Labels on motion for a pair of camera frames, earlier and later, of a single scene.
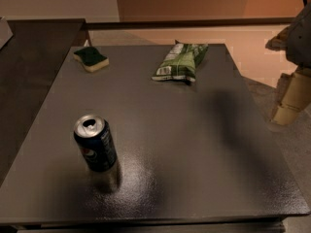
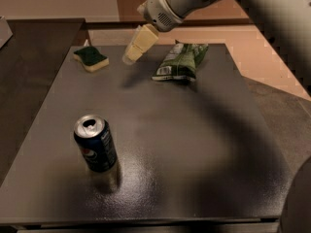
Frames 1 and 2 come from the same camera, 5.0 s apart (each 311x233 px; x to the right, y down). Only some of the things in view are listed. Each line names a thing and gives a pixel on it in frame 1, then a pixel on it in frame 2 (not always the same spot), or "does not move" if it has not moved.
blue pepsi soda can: [93, 136] does not move
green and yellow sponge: [91, 58] does not move
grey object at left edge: [6, 33] does not move
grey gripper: [301, 38] to [156, 11]
